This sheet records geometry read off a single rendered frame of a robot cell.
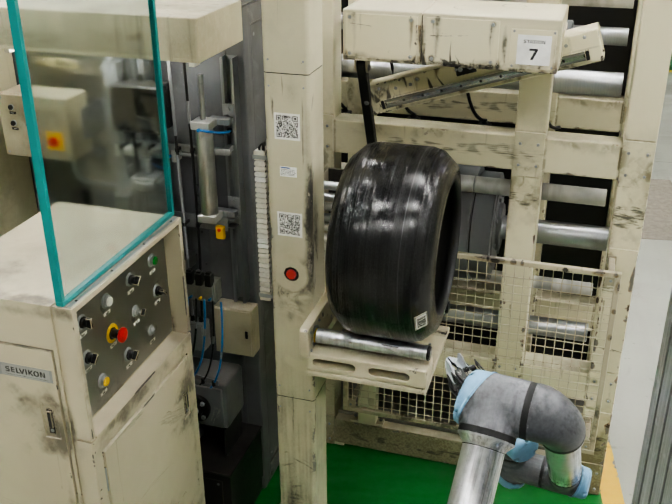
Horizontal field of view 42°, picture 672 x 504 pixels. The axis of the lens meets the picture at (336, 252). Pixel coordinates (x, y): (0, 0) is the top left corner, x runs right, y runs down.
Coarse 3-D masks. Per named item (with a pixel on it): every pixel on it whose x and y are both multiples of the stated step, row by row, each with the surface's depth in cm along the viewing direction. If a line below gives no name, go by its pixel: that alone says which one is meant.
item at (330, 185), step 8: (328, 168) 296; (336, 168) 296; (328, 176) 298; (336, 176) 297; (328, 184) 285; (336, 184) 285; (328, 192) 300; (328, 200) 286; (328, 208) 289; (328, 216) 289; (328, 224) 292
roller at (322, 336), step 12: (324, 336) 252; (336, 336) 251; (348, 336) 251; (360, 336) 250; (360, 348) 250; (372, 348) 248; (384, 348) 247; (396, 348) 246; (408, 348) 245; (420, 348) 245
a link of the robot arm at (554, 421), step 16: (544, 384) 172; (544, 400) 168; (560, 400) 169; (528, 416) 167; (544, 416) 167; (560, 416) 167; (576, 416) 170; (528, 432) 168; (544, 432) 167; (560, 432) 168; (576, 432) 170; (560, 448) 171; (576, 448) 173; (544, 464) 202; (560, 464) 183; (576, 464) 186; (544, 480) 201; (560, 480) 193; (576, 480) 195; (576, 496) 200
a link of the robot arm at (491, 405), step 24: (480, 384) 172; (504, 384) 171; (528, 384) 171; (456, 408) 173; (480, 408) 170; (504, 408) 169; (528, 408) 167; (480, 432) 169; (504, 432) 169; (480, 456) 169; (456, 480) 170; (480, 480) 168
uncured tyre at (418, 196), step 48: (384, 144) 242; (336, 192) 232; (384, 192) 225; (432, 192) 225; (336, 240) 227; (384, 240) 222; (432, 240) 223; (336, 288) 230; (384, 288) 225; (432, 288) 229; (384, 336) 242
